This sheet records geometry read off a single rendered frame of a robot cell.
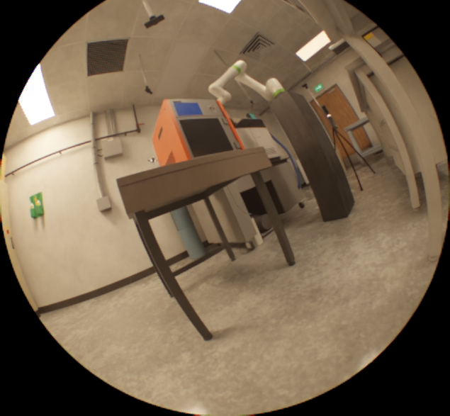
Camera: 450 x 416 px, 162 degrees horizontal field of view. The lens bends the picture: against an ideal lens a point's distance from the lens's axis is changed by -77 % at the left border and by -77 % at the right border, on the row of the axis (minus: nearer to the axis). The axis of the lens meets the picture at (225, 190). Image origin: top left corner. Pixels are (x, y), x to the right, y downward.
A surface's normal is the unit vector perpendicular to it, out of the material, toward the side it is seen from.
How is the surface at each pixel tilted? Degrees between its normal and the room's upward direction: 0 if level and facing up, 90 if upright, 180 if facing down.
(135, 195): 90
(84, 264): 90
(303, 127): 90
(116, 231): 90
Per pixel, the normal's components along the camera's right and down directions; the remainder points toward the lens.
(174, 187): 0.51, -0.29
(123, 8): 0.40, 0.91
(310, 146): -0.80, 0.31
